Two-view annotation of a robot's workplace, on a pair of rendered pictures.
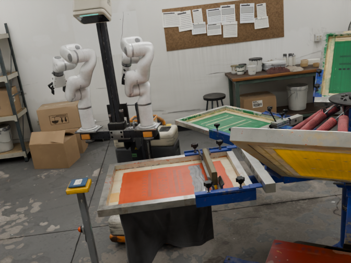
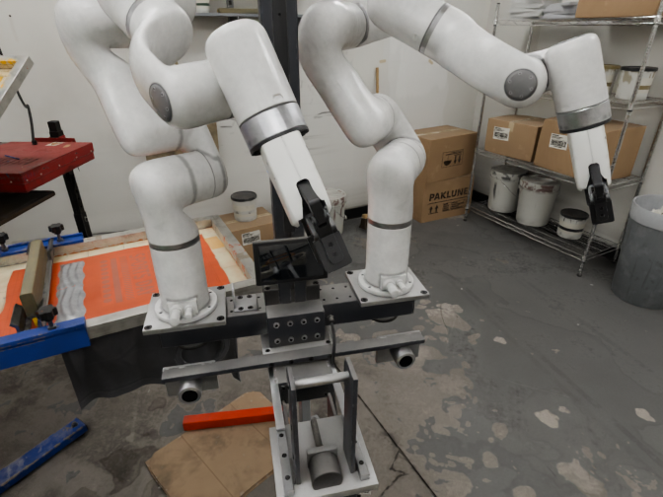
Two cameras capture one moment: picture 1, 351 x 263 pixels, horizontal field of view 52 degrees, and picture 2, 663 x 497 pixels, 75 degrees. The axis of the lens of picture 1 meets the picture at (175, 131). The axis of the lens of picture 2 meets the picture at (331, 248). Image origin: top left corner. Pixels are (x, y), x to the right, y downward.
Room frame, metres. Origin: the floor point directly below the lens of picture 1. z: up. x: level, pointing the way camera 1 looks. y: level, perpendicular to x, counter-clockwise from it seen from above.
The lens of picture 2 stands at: (3.22, 0.14, 1.66)
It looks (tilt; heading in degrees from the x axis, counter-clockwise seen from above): 27 degrees down; 154
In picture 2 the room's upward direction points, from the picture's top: straight up
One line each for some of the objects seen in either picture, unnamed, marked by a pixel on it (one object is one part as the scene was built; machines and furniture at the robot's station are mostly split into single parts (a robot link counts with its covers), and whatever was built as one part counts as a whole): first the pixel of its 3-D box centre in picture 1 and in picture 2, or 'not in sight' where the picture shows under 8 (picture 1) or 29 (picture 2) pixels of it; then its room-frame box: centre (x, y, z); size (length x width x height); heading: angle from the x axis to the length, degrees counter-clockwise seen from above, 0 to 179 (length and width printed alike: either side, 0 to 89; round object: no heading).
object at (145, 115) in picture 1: (146, 114); (180, 277); (2.43, 0.19, 1.21); 0.16 x 0.13 x 0.15; 167
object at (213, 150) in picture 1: (208, 154); (17, 347); (2.16, -0.19, 0.98); 0.30 x 0.05 x 0.07; 92
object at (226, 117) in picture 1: (243, 115); not in sight; (2.68, -0.54, 1.05); 1.08 x 0.61 x 0.23; 32
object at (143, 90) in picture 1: (141, 93); (172, 199); (2.41, 0.20, 1.37); 0.13 x 0.10 x 0.16; 110
